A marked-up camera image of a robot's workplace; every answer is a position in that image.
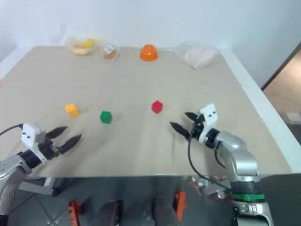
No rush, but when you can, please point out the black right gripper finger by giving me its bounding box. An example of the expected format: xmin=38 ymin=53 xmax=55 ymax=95
xmin=169 ymin=121 xmax=190 ymax=140
xmin=184 ymin=112 xmax=199 ymax=122

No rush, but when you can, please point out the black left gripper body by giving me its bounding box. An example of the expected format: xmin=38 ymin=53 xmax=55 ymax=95
xmin=39 ymin=135 xmax=60 ymax=161

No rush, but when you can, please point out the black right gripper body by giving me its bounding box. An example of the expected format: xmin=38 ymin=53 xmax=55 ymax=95
xmin=188 ymin=114 xmax=205 ymax=142

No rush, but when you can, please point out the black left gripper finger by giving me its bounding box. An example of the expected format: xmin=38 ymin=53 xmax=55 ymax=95
xmin=46 ymin=126 xmax=69 ymax=140
xmin=57 ymin=134 xmax=83 ymax=155

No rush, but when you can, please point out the yellow cube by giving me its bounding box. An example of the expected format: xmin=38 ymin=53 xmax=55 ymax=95
xmin=65 ymin=103 xmax=80 ymax=119

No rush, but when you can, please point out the red cube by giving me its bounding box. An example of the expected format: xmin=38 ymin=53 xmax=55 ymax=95
xmin=151 ymin=100 xmax=164 ymax=115

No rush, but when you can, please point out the green cube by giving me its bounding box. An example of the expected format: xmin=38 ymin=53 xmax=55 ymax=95
xmin=99 ymin=110 xmax=113 ymax=124

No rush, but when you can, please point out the pile of small colourful items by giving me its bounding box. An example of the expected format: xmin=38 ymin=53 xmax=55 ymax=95
xmin=182 ymin=175 xmax=234 ymax=203

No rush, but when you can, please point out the clear bag with white contents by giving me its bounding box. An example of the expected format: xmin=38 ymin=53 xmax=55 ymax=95
xmin=174 ymin=41 xmax=220 ymax=70

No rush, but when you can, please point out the orange black clamp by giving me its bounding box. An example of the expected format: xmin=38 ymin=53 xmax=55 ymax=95
xmin=174 ymin=191 xmax=189 ymax=223
xmin=67 ymin=200 xmax=83 ymax=226

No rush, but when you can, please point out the orange plastic bowl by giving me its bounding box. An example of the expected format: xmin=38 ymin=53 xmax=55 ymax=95
xmin=139 ymin=44 xmax=158 ymax=63

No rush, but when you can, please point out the dark rounded shape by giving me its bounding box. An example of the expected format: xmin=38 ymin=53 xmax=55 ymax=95
xmin=152 ymin=195 xmax=182 ymax=226

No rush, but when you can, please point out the clear bag with yellow food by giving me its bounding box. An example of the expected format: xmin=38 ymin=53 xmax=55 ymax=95
xmin=65 ymin=36 xmax=103 ymax=57

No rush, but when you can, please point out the wrapped round bread roll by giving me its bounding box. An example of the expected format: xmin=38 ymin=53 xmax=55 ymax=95
xmin=102 ymin=44 xmax=121 ymax=63

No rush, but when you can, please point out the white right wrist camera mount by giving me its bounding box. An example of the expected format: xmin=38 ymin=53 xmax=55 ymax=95
xmin=198 ymin=103 xmax=220 ymax=143

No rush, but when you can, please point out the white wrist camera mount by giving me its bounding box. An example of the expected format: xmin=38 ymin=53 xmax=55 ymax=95
xmin=198 ymin=103 xmax=220 ymax=143
xmin=21 ymin=123 xmax=48 ymax=163

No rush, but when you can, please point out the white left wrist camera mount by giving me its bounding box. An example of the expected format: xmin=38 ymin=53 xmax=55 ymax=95
xmin=21 ymin=123 xmax=48 ymax=163

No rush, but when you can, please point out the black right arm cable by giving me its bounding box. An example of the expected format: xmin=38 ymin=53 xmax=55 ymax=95
xmin=187 ymin=121 xmax=233 ymax=193

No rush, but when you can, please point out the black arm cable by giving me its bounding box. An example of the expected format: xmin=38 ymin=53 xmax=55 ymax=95
xmin=0 ymin=124 xmax=24 ymax=137
xmin=187 ymin=121 xmax=233 ymax=193

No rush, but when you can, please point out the grey table leg bracket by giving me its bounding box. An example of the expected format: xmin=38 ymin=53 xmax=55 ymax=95
xmin=18 ymin=176 xmax=60 ymax=197

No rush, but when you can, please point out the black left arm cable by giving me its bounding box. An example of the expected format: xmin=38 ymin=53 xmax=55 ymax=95
xmin=0 ymin=124 xmax=24 ymax=137

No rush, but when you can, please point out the white table frame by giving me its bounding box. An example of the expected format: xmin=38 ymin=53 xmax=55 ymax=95
xmin=0 ymin=44 xmax=301 ymax=175

